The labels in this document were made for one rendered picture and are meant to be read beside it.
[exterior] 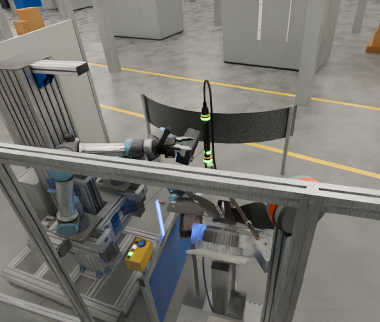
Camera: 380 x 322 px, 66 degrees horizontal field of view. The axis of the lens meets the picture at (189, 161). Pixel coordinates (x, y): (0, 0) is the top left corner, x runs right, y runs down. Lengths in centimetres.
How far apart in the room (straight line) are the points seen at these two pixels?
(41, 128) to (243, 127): 224
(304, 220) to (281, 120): 293
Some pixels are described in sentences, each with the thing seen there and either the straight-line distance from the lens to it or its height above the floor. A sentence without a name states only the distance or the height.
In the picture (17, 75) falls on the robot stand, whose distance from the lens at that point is 182.
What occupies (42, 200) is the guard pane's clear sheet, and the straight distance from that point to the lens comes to 101.
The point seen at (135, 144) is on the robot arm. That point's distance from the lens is 152.
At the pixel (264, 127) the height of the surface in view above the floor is 74.
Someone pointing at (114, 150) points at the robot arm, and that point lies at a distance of 168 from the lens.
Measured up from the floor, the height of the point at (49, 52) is 180.
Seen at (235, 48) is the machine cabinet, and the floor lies 41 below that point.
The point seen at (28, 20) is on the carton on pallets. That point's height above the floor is 88.
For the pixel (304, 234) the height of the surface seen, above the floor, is 192.
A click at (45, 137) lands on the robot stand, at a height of 162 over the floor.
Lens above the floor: 244
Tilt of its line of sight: 35 degrees down
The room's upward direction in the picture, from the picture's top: 5 degrees counter-clockwise
